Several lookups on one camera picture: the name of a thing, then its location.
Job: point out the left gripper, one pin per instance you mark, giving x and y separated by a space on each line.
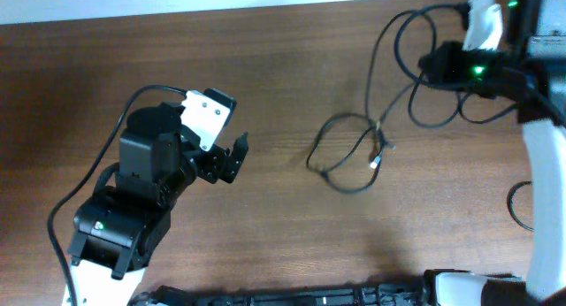
217 157

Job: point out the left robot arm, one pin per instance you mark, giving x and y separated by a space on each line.
162 151

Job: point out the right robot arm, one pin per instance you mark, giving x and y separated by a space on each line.
523 61

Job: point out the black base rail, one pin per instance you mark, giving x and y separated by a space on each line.
309 295

